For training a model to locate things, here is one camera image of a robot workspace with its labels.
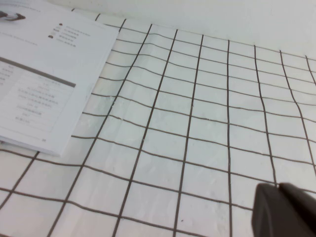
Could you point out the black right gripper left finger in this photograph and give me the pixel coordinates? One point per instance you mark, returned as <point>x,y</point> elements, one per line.
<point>265,212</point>

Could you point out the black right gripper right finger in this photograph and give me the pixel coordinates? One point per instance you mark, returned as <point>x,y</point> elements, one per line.
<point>300,214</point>

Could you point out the white product catalogue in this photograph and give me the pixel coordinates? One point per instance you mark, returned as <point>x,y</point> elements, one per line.
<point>49,74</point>

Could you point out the white black-grid tablecloth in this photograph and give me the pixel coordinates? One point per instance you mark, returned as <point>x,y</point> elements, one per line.
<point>172,123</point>

